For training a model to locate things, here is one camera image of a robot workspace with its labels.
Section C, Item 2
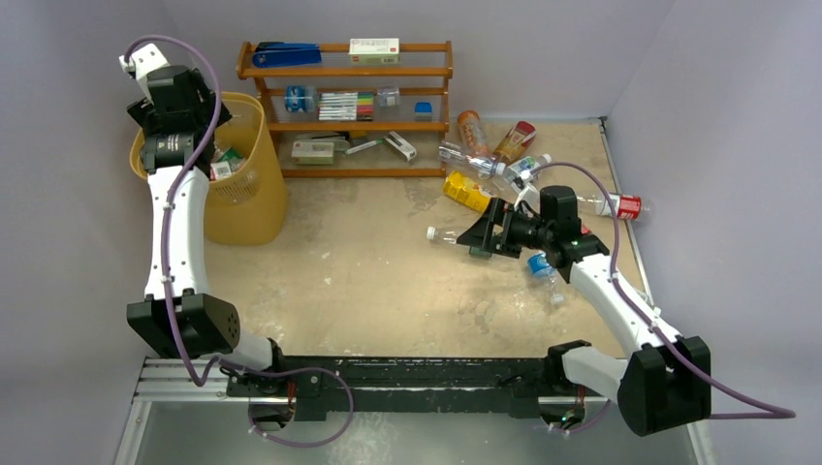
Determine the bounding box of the blue tape dispenser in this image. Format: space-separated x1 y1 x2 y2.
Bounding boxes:
283 85 318 113

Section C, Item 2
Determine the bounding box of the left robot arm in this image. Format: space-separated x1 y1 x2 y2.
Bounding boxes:
126 63 289 396

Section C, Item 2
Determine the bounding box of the blue stapler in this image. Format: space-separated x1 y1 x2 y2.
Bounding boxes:
251 42 322 69

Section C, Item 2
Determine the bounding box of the red label bottle by wall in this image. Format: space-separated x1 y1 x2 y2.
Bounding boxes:
577 193 650 221

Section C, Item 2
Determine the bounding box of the blue green label white-cap bottle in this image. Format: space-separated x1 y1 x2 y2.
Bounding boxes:
501 153 553 193

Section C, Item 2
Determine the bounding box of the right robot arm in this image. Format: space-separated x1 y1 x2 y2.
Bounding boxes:
456 185 711 436

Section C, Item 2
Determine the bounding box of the clear bottle white logo cap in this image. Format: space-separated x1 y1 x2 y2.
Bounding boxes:
438 140 507 179

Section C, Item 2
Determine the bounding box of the marker pen set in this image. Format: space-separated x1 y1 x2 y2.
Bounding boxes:
318 92 374 121

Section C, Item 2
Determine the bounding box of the dark green label bottle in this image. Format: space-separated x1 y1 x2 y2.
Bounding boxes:
426 226 491 259

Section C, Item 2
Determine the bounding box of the blue eraser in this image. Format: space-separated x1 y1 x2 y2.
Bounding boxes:
414 101 433 122

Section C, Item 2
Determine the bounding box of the yellow juice bottle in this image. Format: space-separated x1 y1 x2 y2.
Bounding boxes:
442 171 494 213

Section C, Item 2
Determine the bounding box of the white stapler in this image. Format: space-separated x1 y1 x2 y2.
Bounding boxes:
384 131 417 163

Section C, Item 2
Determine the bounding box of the red gold label bottle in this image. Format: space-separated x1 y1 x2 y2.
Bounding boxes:
492 121 537 165

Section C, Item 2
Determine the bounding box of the blue label clear bottle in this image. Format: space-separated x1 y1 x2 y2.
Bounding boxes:
526 253 565 307

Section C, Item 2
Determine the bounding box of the green white label bottle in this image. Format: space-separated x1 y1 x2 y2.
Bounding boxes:
214 146 245 172

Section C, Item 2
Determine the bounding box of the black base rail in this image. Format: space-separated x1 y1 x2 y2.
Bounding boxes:
220 356 588 428

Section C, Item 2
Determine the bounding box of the wooden shelf rack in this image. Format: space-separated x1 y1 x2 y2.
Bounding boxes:
237 41 454 149

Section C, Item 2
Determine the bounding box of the white red box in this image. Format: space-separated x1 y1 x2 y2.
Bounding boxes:
348 38 400 66

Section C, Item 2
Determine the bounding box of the yellow plastic bin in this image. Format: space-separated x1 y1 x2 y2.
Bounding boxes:
130 92 289 251

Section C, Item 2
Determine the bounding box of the orange label bottle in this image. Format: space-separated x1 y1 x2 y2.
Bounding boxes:
457 110 490 157

